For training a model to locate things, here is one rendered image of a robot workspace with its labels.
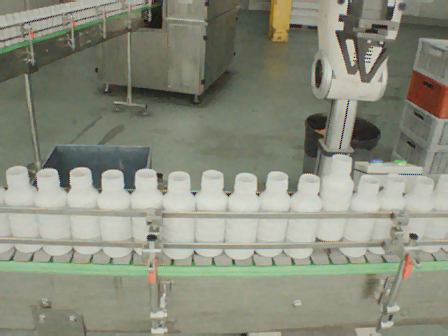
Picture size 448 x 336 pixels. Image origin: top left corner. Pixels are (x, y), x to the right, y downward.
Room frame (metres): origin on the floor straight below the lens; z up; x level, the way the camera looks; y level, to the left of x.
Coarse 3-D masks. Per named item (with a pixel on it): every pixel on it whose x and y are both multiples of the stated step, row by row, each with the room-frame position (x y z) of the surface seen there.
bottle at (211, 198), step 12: (204, 180) 0.65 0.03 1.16; (216, 180) 0.65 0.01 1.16; (204, 192) 0.65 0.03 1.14; (216, 192) 0.65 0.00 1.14; (204, 204) 0.64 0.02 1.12; (216, 204) 0.64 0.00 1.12; (204, 228) 0.63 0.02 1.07; (216, 228) 0.64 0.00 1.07; (204, 240) 0.63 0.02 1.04; (216, 240) 0.64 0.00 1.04; (204, 252) 0.63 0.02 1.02; (216, 252) 0.64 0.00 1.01
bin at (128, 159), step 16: (64, 144) 1.19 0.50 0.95; (48, 160) 1.09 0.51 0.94; (64, 160) 1.18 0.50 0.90; (80, 160) 1.19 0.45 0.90; (96, 160) 1.19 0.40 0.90; (112, 160) 1.20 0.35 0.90; (128, 160) 1.20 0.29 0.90; (144, 160) 1.21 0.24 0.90; (64, 176) 1.18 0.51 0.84; (96, 176) 1.19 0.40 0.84; (128, 176) 1.20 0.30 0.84
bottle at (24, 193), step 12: (12, 168) 0.64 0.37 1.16; (24, 168) 0.64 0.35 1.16; (12, 180) 0.61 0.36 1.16; (24, 180) 0.62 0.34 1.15; (12, 192) 0.61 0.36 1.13; (24, 192) 0.61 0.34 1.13; (36, 192) 0.63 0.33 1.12; (12, 204) 0.60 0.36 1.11; (24, 204) 0.60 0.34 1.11; (12, 216) 0.60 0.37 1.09; (24, 216) 0.60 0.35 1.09; (36, 216) 0.62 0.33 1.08; (12, 228) 0.60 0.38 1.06; (24, 228) 0.60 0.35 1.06; (36, 228) 0.61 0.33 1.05; (24, 252) 0.60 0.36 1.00
